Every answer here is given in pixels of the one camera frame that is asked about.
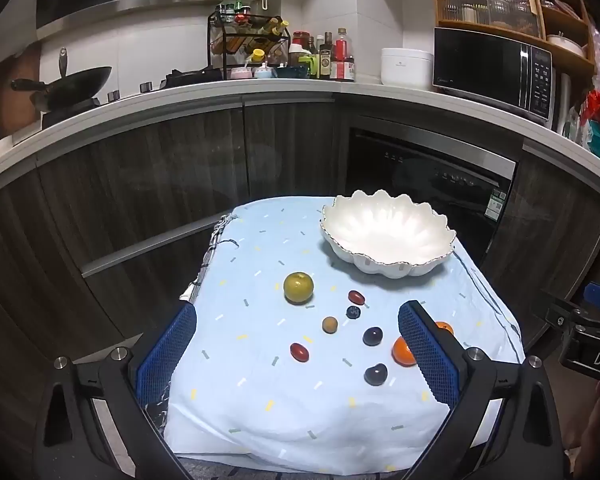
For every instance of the white pot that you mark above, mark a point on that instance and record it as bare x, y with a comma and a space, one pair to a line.
565, 46

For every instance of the narrow dark wood cabinet door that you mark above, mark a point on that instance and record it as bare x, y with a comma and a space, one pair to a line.
290, 150

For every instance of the person's right hand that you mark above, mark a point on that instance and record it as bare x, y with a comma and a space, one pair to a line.
597, 425

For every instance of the white kitchen countertop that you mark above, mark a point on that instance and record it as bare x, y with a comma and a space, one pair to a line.
280, 90

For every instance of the white rice cooker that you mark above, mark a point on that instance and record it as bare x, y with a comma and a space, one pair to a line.
406, 67

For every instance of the small pink bowl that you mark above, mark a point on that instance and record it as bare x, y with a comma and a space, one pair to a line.
240, 74

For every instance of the white scalloped bowl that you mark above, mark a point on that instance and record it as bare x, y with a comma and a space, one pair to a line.
385, 225

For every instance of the mandarin orange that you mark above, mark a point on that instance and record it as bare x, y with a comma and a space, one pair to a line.
402, 352
445, 329

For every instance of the dark purple plum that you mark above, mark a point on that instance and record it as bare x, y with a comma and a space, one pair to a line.
375, 374
373, 336

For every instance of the light blue patterned tablecloth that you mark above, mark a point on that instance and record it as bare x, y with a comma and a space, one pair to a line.
260, 410

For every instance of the wide dark wood cabinet door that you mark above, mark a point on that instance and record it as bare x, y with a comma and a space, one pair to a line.
155, 170

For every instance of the built-in black oven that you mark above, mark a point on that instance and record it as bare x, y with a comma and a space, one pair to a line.
415, 170

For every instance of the wooden shelf cabinet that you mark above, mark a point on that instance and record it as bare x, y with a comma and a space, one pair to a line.
555, 22

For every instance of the wooden cutting board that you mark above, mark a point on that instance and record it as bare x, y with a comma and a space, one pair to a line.
15, 105

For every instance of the black gas stove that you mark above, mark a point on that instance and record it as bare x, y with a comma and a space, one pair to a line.
190, 79

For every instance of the small blue bowl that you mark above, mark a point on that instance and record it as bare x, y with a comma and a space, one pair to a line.
263, 73

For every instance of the cluster of condiment bottles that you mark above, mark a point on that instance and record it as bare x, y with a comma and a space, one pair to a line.
330, 60

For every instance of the green cup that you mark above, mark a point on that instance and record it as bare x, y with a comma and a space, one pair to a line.
307, 66

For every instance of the red cherry tomato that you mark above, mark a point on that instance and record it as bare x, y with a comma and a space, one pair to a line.
299, 352
356, 297

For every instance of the black microwave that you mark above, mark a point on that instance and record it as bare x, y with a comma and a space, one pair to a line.
480, 67

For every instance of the blueberry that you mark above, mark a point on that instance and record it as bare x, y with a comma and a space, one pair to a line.
353, 312

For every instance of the brown longan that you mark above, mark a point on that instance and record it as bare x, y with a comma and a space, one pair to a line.
329, 324

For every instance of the green apple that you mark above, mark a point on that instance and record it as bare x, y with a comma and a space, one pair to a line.
298, 287

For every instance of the black wok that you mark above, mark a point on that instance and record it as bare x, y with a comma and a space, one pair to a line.
75, 87

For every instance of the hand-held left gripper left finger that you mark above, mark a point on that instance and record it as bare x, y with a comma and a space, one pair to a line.
167, 350

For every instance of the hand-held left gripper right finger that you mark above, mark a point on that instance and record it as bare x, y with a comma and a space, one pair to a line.
427, 355

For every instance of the steel bottle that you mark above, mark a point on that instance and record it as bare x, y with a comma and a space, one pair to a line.
564, 102

